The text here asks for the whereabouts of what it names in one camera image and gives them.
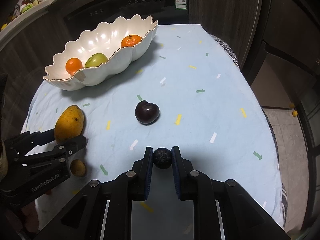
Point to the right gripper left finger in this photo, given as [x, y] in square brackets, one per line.
[142, 178]

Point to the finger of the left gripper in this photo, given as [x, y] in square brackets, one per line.
[71, 146]
[26, 141]

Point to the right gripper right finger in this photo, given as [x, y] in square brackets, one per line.
[181, 171]

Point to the yellow mango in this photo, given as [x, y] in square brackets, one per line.
[69, 125]

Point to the small brown longan fruit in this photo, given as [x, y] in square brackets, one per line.
[78, 168]

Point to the small dark round fruit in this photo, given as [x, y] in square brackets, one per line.
[162, 158]

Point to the white kitchen countertop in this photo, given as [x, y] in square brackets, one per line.
[22, 21]

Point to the dark purple plum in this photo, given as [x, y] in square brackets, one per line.
[146, 113]

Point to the small orange tangerine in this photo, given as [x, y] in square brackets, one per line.
[73, 65]

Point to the light blue patterned tablecloth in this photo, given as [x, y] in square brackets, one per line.
[207, 109]

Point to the green apple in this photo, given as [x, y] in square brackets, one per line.
[96, 60]

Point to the white scalloped ceramic bowl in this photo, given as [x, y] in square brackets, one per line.
[105, 38]

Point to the large orange tangerine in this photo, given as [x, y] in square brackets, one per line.
[130, 41]

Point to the checkered cloth under tablecloth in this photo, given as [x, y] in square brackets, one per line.
[227, 49]

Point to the green lidded jar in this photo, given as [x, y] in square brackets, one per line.
[25, 6]

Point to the black built-in dishwasher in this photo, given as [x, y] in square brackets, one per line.
[87, 14]

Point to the green energy label sticker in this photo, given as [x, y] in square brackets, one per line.
[181, 4]

